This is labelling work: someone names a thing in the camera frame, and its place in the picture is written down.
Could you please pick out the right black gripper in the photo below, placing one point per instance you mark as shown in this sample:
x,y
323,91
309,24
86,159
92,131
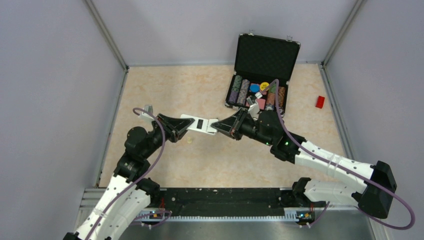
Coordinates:
x,y
233,125

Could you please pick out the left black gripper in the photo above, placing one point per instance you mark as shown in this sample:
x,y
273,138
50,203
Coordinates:
x,y
177,124

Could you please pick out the white remote control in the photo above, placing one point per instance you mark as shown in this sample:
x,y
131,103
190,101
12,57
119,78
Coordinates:
x,y
201,125

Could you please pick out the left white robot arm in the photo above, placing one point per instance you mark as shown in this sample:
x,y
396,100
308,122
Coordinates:
x,y
129,190

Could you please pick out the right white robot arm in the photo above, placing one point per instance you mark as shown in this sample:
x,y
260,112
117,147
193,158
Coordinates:
x,y
370,187

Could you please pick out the red card deck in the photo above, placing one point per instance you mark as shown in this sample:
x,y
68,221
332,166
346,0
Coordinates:
x,y
261,103

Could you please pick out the blue dealer chip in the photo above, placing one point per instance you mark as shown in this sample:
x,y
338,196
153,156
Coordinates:
x,y
254,88

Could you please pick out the yellow dealer chip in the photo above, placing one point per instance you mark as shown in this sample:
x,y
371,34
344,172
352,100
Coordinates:
x,y
263,86

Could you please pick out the black poker chip case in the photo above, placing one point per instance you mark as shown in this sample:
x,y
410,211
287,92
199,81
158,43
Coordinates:
x,y
262,59

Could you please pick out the red block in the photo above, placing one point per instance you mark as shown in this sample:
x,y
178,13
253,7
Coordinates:
x,y
320,102

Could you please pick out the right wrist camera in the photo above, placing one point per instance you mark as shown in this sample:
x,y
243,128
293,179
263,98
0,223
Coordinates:
x,y
254,109

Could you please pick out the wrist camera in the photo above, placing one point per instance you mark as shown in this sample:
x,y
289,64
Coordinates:
x,y
254,109
147,114

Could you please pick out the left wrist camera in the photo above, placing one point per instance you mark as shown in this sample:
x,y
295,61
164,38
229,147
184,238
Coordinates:
x,y
147,114

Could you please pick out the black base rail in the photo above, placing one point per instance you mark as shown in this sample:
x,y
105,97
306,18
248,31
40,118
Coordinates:
x,y
240,205

